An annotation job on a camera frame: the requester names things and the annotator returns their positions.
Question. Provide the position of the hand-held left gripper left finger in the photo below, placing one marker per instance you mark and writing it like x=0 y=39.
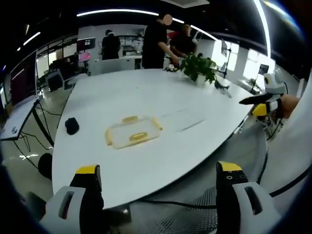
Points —
x=73 y=207

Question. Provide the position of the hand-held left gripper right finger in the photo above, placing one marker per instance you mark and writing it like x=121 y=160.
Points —
x=234 y=207

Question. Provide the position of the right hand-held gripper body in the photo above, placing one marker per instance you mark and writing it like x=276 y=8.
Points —
x=274 y=84

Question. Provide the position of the clear lid with yellow clips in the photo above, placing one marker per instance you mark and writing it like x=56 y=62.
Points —
x=134 y=131

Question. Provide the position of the person's right hand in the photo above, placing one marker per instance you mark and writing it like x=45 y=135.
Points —
x=290 y=107

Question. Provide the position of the black gadget on table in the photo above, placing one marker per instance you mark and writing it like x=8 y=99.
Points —
x=222 y=86

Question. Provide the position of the black round stool base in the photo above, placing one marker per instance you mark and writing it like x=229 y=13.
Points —
x=45 y=166

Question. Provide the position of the tripod stand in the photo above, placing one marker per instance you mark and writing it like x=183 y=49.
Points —
x=226 y=58

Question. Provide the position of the curved ceiling light strip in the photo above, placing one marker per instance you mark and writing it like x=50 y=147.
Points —
x=264 y=26

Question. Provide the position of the green potted plant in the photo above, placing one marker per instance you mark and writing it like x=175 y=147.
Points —
x=198 y=67

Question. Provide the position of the black cloth cap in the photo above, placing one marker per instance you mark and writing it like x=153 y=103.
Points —
x=72 y=126

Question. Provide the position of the small black white objects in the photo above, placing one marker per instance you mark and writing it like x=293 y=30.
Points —
x=171 y=68

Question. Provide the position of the white side desk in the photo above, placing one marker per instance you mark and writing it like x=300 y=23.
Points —
x=17 y=119

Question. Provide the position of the grey office chair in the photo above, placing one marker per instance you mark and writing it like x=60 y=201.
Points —
x=55 y=80

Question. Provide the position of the large dark monitor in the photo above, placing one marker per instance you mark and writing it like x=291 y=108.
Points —
x=23 y=80

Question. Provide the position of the pink lit screen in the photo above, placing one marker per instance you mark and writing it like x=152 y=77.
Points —
x=84 y=56

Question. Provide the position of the long ceiling light strip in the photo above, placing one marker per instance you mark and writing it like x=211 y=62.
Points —
x=117 y=12

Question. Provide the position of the wall screen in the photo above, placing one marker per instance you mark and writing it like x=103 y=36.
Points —
x=85 y=45

